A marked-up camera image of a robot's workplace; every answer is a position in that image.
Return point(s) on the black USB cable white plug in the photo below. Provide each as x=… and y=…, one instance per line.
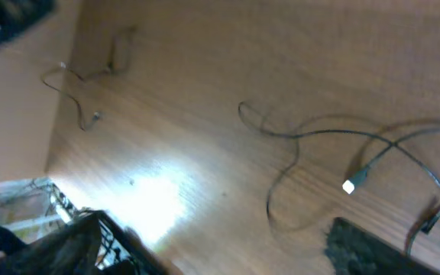
x=357, y=173

